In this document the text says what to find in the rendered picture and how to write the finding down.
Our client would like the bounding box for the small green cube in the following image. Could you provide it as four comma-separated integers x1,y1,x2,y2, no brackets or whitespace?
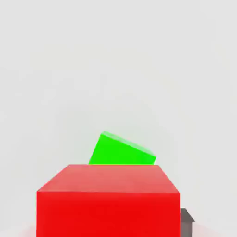
88,131,157,165

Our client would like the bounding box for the small red cube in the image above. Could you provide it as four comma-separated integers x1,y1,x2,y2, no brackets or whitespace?
36,164,181,237

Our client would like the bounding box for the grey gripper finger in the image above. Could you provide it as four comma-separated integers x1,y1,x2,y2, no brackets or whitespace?
180,208,223,237

